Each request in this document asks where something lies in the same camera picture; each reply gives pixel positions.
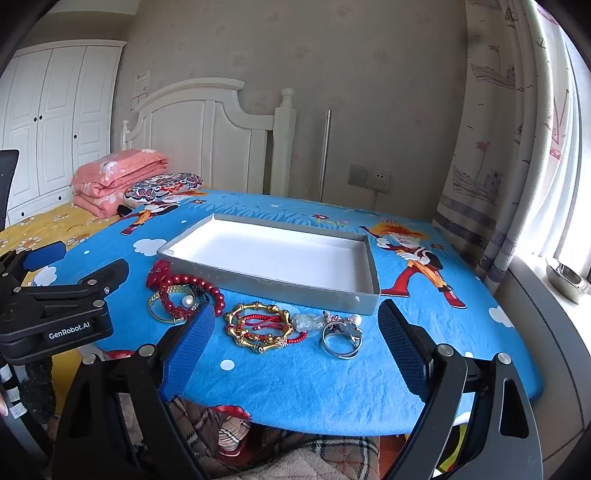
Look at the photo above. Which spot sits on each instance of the grey windowsill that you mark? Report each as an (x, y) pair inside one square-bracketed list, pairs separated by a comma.
[(549, 350)]

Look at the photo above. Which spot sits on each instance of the yellow floral bed sheet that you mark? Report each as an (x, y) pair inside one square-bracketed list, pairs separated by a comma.
[(46, 226)]

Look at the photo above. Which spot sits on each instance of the white bed headboard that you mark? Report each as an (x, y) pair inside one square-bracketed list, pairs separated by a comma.
[(184, 129)]

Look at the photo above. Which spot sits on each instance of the patterned pillow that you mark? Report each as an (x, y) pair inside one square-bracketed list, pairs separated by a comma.
[(166, 187)]

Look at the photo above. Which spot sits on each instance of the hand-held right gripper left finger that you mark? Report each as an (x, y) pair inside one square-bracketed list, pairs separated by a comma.
[(194, 344)]

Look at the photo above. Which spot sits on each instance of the black chair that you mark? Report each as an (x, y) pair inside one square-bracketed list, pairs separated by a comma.
[(8, 184)]

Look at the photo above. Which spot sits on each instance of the gold bangle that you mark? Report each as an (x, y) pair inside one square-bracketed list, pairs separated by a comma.
[(154, 314)]

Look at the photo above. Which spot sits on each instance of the pink folded quilt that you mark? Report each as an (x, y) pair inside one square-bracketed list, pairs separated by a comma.
[(115, 177)]

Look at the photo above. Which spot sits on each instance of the translucent carved pendant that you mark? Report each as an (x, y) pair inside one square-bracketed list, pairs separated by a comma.
[(307, 321)]

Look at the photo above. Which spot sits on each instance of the plaid cloth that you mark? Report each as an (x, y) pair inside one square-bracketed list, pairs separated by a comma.
[(277, 457)]

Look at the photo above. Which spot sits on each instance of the steel bowl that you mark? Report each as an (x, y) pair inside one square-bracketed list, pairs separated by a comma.
[(568, 279)]

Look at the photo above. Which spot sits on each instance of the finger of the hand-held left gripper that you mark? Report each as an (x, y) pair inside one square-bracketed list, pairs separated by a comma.
[(44, 257), (104, 274)]

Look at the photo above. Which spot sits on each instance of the metal pole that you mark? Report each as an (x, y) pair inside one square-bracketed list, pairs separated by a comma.
[(326, 152)]

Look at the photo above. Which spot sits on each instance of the white wardrobe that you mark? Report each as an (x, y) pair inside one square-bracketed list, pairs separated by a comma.
[(60, 115)]

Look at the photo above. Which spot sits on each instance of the paper wall notice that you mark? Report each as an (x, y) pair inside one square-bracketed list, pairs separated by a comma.
[(141, 90)]

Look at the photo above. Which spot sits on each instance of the ship print curtain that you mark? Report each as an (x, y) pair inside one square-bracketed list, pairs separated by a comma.
[(498, 138)]

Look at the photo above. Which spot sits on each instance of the wall switch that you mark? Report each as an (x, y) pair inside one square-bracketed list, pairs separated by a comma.
[(358, 175)]

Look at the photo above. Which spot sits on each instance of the blue cartoon tablecloth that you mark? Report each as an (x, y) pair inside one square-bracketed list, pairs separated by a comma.
[(286, 383)]

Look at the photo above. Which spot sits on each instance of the wall socket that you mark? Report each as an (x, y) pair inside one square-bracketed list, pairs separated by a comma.
[(380, 181)]

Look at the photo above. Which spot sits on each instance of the grey tray with white inside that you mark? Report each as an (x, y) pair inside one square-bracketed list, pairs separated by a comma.
[(277, 254)]

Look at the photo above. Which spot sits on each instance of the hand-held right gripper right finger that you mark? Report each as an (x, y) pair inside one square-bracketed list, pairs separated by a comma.
[(401, 353)]

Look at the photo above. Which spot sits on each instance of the red rose ornament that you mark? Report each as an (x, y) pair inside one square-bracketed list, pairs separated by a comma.
[(159, 272)]

